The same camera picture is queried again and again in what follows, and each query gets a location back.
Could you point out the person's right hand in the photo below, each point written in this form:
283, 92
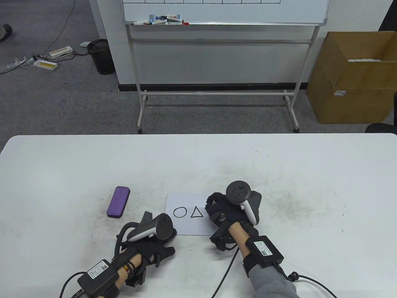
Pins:
221, 211

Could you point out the person's left hand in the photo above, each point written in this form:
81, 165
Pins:
152, 248

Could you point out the small white whiteboard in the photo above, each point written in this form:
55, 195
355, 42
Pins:
186, 227

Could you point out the purple eraser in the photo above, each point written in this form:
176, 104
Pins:
118, 201

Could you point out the person's right forearm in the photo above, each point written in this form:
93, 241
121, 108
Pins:
237, 232

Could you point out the red capped marker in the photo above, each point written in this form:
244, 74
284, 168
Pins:
176, 22
139, 22

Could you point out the large whiteboard on metal stand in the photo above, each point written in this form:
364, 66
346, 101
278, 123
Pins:
217, 12

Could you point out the colourful marker pack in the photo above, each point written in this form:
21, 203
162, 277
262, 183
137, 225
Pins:
159, 18

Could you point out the black grey left controller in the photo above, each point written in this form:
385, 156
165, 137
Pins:
162, 225

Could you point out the black grey controller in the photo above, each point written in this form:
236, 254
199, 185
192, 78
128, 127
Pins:
162, 225
238, 191

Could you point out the black grey right controller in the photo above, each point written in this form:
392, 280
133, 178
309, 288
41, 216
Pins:
238, 191

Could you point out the black right wrist sensor box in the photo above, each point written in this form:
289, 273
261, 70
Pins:
263, 251

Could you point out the black wrist sensor box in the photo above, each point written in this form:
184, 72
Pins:
97, 274
263, 251

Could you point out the black left wrist sensor box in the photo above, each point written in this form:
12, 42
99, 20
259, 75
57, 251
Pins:
97, 274

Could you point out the brown cardboard box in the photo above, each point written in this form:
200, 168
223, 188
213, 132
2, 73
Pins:
356, 102

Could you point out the black chair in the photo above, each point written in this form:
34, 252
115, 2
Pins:
381, 128

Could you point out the black mesh wastebasket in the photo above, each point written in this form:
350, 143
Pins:
102, 59

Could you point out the white items in cardboard box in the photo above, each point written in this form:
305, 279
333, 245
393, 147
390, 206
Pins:
364, 60

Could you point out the white yellow power strip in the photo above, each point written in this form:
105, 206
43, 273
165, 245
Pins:
46, 64

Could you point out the white power strips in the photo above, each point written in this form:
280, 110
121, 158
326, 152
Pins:
74, 3

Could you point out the black tall object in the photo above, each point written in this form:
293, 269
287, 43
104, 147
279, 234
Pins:
390, 18

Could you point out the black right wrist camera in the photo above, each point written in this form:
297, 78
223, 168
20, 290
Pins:
220, 239

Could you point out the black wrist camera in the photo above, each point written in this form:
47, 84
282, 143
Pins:
138, 277
220, 239

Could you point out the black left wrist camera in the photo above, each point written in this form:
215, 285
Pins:
138, 277

